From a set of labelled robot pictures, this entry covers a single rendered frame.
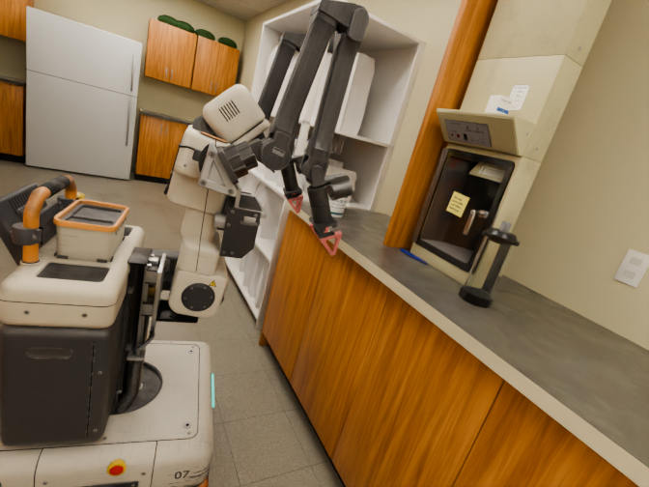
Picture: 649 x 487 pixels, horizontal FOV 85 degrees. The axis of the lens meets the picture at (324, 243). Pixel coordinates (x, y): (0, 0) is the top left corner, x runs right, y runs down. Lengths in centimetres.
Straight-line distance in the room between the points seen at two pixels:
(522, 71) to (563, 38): 13
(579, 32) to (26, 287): 163
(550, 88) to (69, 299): 146
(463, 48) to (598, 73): 53
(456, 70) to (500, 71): 17
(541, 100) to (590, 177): 46
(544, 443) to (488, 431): 13
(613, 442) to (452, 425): 39
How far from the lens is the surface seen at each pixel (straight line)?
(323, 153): 98
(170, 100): 631
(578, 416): 90
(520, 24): 150
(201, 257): 116
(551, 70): 136
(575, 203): 168
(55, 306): 110
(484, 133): 133
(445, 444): 116
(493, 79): 147
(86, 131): 566
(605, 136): 170
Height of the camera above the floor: 132
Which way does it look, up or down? 17 degrees down
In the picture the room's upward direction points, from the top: 15 degrees clockwise
